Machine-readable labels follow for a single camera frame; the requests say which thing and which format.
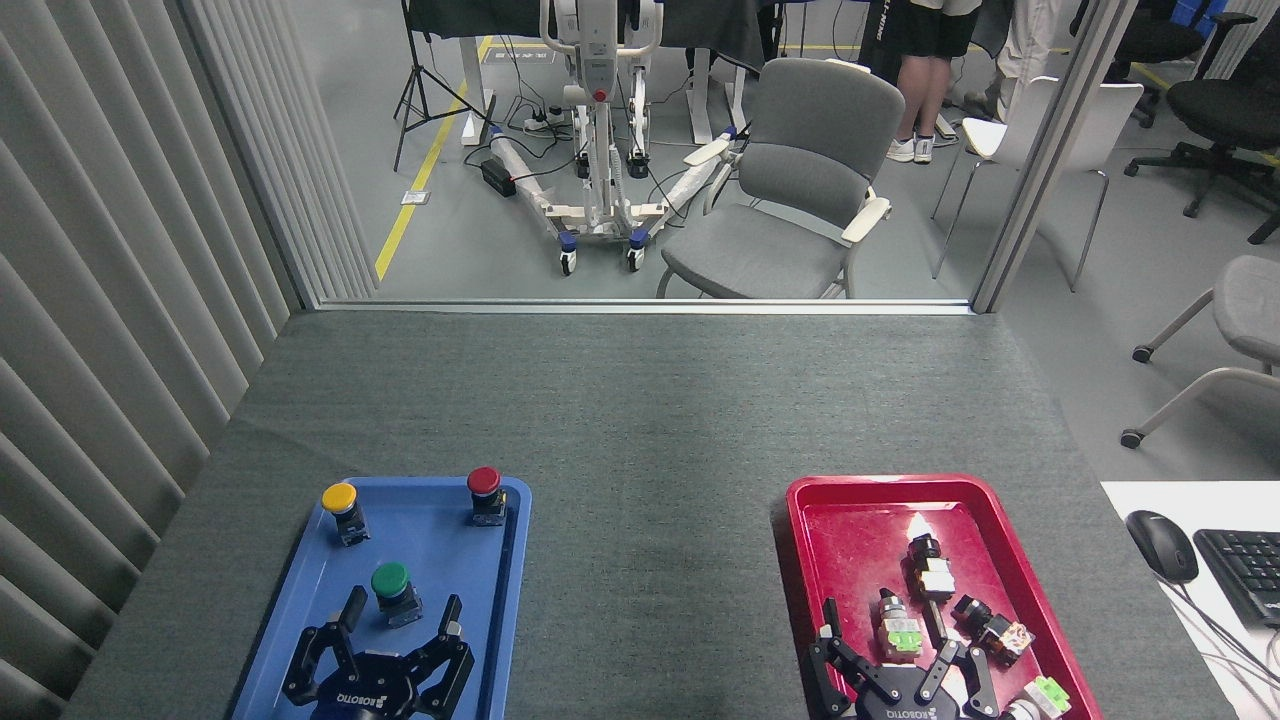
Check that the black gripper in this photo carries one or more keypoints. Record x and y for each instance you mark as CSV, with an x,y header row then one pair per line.
x,y
905,708
365,690

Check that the green push button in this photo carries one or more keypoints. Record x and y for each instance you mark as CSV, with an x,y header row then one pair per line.
x,y
390,580

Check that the yellow push button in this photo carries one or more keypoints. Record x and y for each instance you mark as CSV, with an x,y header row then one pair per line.
x,y
339,497

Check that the red push button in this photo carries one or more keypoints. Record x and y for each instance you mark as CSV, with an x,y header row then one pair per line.
x,y
484,481

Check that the blue plastic tray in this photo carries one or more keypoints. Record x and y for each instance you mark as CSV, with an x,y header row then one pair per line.
x,y
420,545

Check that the red plastic tray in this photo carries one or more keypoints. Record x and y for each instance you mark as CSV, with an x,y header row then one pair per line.
x,y
850,540

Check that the black computer mouse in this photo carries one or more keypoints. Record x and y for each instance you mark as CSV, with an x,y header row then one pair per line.
x,y
1162,545

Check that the white desk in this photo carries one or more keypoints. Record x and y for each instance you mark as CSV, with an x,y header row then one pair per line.
x,y
1150,495

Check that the black keyboard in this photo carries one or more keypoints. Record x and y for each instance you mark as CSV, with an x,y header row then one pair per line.
x,y
1250,570

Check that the floor outlet plate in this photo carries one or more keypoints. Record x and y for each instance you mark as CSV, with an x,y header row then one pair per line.
x,y
415,197

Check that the black power adapter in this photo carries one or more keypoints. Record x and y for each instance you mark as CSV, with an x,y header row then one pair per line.
x,y
497,177

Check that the grey chair on castors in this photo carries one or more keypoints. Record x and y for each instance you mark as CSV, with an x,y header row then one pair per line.
x,y
1250,310

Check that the grey armchair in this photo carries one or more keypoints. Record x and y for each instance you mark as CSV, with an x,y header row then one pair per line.
x,y
800,170

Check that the white power strip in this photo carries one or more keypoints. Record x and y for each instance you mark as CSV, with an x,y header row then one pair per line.
x,y
540,123

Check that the white desk leg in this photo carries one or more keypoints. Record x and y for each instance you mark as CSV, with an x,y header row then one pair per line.
x,y
473,90
703,100

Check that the white plastic chair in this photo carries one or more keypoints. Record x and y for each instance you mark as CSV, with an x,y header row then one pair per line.
x,y
1100,115

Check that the person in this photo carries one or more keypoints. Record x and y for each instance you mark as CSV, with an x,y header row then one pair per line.
x,y
925,80
1025,50

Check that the black tripod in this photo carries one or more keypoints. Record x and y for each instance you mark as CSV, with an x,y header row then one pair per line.
x,y
409,35

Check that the white stand on wheels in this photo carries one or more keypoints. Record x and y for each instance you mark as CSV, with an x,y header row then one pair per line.
x,y
600,70

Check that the black office chair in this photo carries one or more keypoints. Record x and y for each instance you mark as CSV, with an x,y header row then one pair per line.
x,y
1150,40
1220,110

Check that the table with black cloth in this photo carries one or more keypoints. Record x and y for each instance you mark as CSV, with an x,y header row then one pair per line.
x,y
720,30

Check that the blue crate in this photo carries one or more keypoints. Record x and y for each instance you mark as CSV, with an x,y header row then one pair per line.
x,y
1195,12

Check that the silver switch green block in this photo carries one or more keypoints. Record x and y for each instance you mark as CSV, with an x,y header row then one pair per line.
x,y
900,630

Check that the black switch orange white block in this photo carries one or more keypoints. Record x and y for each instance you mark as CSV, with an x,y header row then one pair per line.
x,y
995,630

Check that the black knob switch white block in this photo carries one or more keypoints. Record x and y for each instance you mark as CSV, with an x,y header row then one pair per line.
x,y
934,575

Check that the white green switch block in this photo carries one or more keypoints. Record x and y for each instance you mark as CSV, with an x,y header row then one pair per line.
x,y
1042,696

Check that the silver table rail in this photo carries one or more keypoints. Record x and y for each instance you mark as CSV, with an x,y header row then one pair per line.
x,y
640,307

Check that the silver ribbed post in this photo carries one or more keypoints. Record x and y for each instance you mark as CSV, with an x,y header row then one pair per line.
x,y
300,180

